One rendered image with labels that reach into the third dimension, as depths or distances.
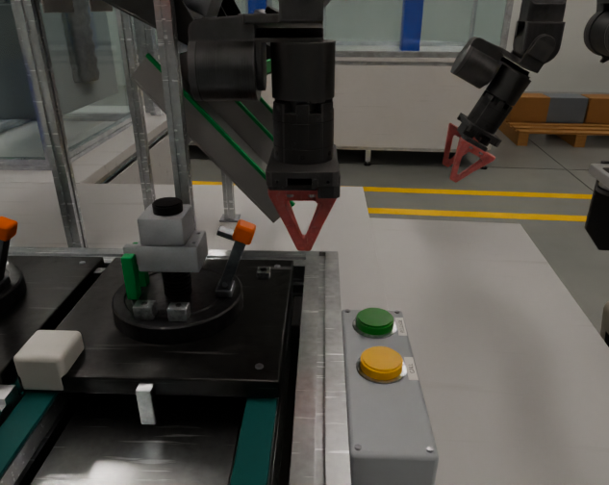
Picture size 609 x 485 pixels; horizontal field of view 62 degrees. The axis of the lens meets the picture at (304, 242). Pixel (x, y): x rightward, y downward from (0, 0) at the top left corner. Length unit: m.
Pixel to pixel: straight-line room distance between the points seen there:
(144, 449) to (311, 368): 0.17
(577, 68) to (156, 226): 9.26
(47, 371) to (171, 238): 0.16
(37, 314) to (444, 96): 4.07
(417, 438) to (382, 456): 0.03
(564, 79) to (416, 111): 5.38
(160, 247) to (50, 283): 0.20
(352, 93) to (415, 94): 0.51
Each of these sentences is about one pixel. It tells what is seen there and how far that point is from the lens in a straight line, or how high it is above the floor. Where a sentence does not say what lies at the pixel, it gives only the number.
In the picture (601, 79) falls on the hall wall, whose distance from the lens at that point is 9.78.
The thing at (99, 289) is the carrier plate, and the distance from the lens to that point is 0.65.
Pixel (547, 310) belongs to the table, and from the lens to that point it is 0.85.
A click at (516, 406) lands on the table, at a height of 0.86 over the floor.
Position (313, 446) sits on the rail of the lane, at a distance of 0.43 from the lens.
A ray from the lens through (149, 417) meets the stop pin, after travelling 0.51.
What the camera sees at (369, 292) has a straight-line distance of 0.82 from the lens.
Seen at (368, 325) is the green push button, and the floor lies 0.97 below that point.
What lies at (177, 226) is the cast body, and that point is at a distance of 0.51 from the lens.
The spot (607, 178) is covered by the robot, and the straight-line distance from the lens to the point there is 0.90.
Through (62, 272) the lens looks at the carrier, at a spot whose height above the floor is 0.97.
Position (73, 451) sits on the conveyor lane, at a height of 0.92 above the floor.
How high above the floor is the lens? 1.27
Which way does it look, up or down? 25 degrees down
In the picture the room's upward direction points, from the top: straight up
